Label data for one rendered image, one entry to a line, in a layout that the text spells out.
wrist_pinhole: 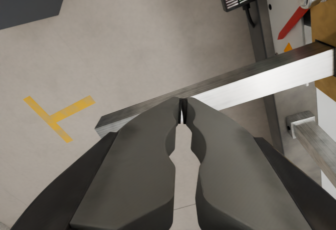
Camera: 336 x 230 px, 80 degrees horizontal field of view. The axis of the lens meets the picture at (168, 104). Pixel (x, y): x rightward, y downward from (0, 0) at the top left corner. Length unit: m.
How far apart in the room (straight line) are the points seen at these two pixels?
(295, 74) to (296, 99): 0.23
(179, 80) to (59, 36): 0.68
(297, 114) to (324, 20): 0.27
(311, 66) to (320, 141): 0.22
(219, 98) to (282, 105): 0.25
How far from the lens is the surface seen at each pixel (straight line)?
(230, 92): 0.23
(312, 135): 0.46
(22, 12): 0.96
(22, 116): 1.64
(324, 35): 0.27
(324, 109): 0.64
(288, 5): 0.32
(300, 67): 0.25
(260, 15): 0.39
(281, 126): 0.50
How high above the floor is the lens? 1.06
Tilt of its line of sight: 59 degrees down
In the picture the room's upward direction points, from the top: 175 degrees counter-clockwise
